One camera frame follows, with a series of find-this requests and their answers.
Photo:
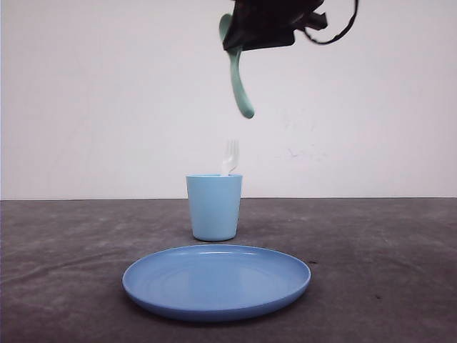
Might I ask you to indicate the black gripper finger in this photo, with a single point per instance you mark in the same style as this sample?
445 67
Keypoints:
268 24

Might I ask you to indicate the mint green plastic spoon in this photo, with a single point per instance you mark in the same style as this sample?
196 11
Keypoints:
243 103

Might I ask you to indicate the white plastic fork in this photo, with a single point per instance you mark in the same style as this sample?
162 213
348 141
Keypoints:
231 157

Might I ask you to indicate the light blue plastic cup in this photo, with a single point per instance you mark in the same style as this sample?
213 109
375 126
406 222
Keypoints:
214 203

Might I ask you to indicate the blue plastic plate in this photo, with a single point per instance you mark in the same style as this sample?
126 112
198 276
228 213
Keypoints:
215 282

